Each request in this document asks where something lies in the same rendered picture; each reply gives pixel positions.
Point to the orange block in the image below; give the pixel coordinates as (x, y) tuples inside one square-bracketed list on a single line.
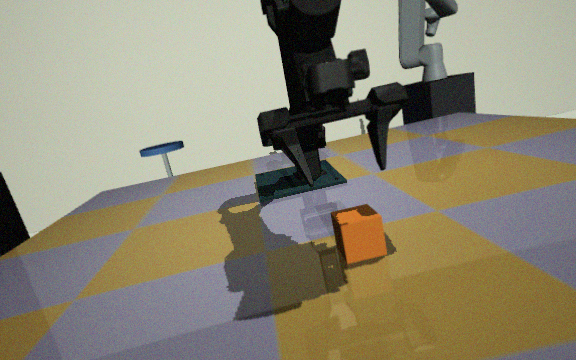
[(359, 233)]

